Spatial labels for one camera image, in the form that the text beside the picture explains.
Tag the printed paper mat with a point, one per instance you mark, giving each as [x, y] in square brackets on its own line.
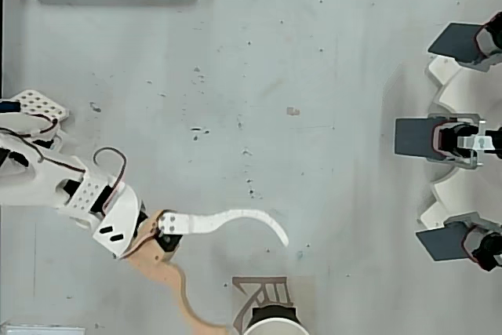
[270, 292]

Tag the black paper cup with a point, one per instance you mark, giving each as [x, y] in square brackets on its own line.
[274, 317]

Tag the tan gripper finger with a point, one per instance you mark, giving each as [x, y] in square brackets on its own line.
[182, 292]

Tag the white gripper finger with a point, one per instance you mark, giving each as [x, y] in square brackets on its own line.
[235, 217]

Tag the white carousel machine base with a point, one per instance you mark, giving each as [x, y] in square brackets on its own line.
[463, 92]

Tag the white five-joint robot arm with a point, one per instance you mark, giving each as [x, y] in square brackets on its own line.
[35, 186]

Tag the valve unit with grey plate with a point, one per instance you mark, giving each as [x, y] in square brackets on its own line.
[455, 42]
[413, 139]
[443, 246]

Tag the tan gripper body with servo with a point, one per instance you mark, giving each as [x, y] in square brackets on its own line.
[154, 242]

